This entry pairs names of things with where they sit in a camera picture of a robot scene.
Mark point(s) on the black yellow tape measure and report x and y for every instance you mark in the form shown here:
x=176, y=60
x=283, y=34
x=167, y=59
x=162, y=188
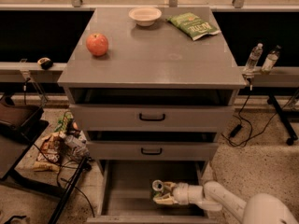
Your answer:
x=45, y=63

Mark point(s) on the plastic bottle on floor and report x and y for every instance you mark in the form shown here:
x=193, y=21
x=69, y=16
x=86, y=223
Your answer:
x=78, y=148

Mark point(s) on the green snack bag on floor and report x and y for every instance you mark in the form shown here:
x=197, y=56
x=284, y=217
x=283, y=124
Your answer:
x=64, y=122

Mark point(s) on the green soda can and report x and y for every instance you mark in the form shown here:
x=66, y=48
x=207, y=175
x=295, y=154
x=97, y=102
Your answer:
x=157, y=190

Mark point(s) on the top grey drawer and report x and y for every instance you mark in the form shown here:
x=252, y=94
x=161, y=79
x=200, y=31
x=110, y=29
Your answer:
x=151, y=118

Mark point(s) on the bottom grey drawer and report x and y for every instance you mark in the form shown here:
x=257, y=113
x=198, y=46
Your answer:
x=126, y=194

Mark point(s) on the brown snack bag on floor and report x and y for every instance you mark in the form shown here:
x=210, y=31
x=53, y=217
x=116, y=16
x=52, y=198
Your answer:
x=49, y=154

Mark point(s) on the green chip bag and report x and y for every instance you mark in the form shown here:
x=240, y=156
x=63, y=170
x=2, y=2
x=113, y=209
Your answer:
x=193, y=26

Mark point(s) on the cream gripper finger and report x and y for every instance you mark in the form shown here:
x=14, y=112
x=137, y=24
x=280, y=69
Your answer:
x=166, y=199
x=168, y=186

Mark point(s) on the white bowl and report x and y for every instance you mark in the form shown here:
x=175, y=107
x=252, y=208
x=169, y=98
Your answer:
x=145, y=16

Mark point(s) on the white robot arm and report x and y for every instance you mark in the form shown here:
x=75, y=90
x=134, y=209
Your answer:
x=261, y=208

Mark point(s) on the middle grey drawer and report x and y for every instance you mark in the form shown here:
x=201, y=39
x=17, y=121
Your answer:
x=152, y=151

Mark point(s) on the clear water bottle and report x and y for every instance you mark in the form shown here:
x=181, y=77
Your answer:
x=253, y=59

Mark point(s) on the grey drawer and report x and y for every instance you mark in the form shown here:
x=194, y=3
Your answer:
x=151, y=118
x=126, y=194
x=152, y=151

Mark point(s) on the grey drawer cabinet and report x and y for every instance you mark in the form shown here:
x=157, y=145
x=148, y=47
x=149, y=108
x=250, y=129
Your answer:
x=156, y=65

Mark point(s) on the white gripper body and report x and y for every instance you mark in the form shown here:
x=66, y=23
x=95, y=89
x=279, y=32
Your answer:
x=181, y=192

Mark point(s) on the black rolling stand leg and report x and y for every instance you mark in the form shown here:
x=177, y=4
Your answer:
x=284, y=118

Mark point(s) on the red apple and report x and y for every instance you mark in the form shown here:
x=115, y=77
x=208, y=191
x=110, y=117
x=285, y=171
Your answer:
x=97, y=44

